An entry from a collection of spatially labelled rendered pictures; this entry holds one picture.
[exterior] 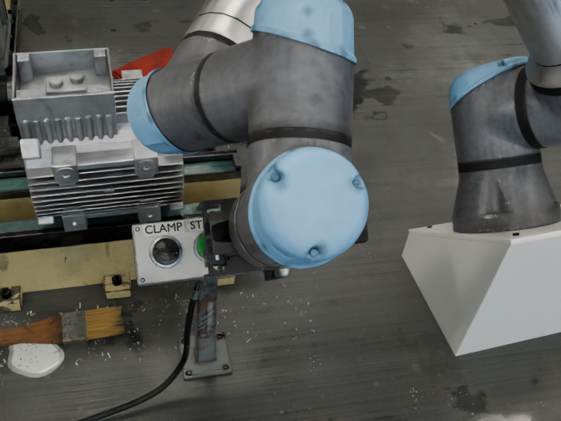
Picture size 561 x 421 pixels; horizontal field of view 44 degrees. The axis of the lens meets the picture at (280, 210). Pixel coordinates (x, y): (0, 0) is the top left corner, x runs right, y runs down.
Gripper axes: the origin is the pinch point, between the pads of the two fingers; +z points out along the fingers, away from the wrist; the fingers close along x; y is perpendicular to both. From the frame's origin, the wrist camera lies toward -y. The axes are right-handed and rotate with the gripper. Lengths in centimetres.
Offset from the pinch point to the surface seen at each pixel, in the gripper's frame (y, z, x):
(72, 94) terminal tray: 19.0, 7.9, -20.6
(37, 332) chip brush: 28.2, 28.6, 7.9
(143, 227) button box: 12.3, 2.2, -3.1
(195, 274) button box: 7.0, 2.3, 2.9
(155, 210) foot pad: 10.1, 18.3, -6.8
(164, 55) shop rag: 3, 70, -46
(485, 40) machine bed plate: -75, 71, -46
